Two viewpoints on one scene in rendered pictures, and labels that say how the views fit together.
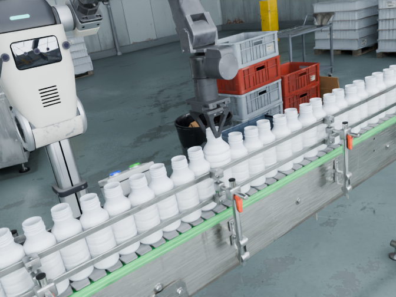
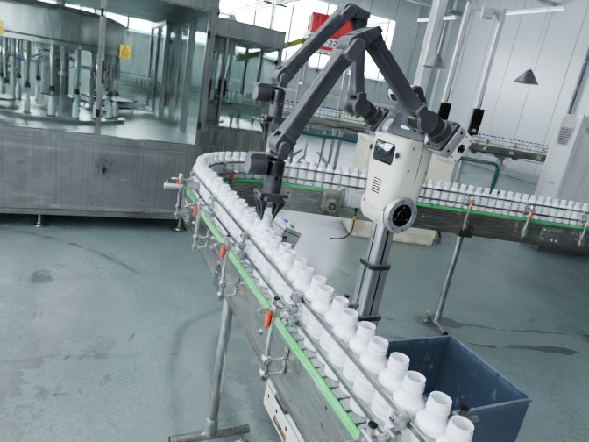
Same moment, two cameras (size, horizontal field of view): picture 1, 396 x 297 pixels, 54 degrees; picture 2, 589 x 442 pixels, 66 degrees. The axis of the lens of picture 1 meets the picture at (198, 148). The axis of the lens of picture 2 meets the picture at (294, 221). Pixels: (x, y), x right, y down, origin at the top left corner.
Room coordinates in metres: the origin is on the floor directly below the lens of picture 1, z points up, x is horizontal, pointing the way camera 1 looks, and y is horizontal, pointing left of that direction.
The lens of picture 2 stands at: (1.23, -1.48, 1.62)
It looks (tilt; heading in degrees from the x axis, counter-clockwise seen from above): 16 degrees down; 98
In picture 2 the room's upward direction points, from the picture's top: 10 degrees clockwise
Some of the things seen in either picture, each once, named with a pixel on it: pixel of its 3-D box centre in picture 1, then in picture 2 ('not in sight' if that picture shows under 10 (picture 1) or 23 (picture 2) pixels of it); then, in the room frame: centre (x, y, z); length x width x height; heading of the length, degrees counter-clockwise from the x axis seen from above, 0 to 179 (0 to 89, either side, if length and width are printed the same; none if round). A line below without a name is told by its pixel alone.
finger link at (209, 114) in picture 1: (211, 119); (266, 206); (0.93, -0.05, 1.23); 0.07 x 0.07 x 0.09; 34
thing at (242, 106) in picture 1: (246, 96); not in sight; (3.61, -0.53, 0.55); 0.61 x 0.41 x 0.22; 131
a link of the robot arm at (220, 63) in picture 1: (211, 52); (266, 156); (0.91, -0.07, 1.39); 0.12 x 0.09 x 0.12; 34
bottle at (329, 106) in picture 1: (329, 119); (321, 317); (1.20, -0.44, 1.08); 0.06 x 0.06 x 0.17
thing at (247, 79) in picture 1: (244, 73); not in sight; (3.62, -0.53, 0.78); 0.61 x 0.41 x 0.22; 131
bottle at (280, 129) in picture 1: (281, 142); (286, 277); (1.06, -0.24, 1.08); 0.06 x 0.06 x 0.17
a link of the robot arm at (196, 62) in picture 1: (203, 66); (273, 167); (0.94, -0.04, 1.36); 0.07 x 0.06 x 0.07; 34
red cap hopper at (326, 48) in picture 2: not in sight; (321, 103); (0.17, 6.87, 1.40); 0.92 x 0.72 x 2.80; 16
